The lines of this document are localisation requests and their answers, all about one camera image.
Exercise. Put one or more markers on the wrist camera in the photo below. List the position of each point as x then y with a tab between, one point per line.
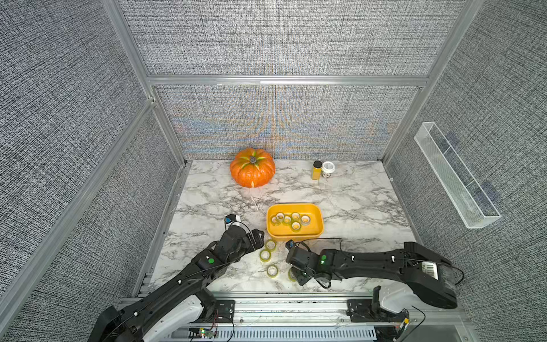
291	245
232	218

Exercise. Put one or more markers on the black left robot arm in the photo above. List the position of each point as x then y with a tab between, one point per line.
138	321

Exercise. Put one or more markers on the yellow plastic storage box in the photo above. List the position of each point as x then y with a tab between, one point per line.
283	233

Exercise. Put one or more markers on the clear acrylic wall shelf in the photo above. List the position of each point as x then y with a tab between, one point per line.
471	202

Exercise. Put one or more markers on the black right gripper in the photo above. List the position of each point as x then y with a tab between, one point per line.
300	281

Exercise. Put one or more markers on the yellow juice bottle black cap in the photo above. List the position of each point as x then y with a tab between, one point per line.
317	170

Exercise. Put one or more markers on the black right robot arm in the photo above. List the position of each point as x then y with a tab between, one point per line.
429	275

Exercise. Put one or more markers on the front rail base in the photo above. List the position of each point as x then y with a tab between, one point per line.
307	317

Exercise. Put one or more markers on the orange pumpkin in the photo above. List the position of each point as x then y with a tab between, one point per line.
252	168

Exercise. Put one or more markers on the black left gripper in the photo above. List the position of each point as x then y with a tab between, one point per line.
258	241

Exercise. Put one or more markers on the small white lidded jar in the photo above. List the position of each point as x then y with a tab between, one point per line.
328	168

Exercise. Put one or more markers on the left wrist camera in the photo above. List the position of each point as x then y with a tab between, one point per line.
232	218

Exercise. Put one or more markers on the aluminium frame rails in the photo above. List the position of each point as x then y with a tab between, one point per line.
19	291

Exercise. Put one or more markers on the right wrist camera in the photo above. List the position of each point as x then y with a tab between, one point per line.
291	245

